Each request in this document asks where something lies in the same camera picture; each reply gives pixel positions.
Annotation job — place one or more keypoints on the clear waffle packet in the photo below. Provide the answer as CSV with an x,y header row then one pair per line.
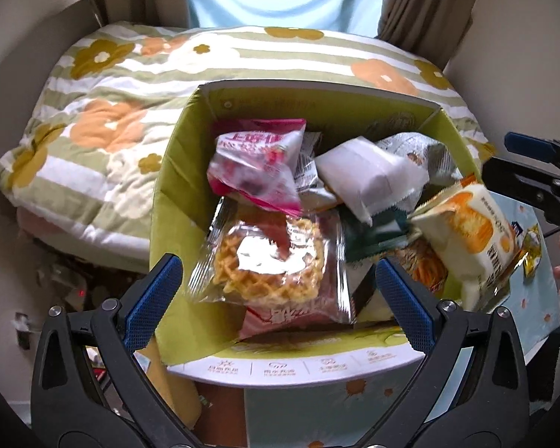
x,y
261,266

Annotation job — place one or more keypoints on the orange print white packet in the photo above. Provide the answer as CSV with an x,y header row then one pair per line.
x,y
424,266

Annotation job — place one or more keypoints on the green cardboard box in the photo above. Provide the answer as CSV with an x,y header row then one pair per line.
x,y
186,196

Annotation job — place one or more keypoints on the striped floral quilt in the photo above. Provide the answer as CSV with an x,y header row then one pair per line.
x,y
98,116

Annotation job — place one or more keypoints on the pink marshmallow packet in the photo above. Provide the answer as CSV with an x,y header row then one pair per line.
x,y
284,321

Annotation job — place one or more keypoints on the yellow cream bread packet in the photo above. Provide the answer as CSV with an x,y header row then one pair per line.
x,y
466,233

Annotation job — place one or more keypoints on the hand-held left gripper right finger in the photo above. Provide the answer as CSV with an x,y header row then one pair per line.
x,y
406,303

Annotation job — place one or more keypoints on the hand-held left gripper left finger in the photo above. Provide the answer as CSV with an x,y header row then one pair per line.
x,y
154,298

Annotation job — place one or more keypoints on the dark clutter pile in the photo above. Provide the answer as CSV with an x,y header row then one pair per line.
x,y
84,284

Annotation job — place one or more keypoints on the white brown snack packet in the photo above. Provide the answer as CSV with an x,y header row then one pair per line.
x,y
308,182

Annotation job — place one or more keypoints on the grey snack packet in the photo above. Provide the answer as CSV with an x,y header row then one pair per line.
x,y
415,149

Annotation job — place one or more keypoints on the white wrapped cake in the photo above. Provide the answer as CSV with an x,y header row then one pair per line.
x,y
368,172

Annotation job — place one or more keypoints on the pink strawberry bread packet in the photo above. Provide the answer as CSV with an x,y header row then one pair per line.
x,y
256,163

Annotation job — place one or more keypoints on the green snack packet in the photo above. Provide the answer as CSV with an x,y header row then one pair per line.
x,y
368,238

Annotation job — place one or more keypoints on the light blue daisy cloth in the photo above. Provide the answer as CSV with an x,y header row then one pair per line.
x,y
298,410

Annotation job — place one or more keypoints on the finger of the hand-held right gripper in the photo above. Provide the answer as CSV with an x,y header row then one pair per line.
x,y
518,177
529,142

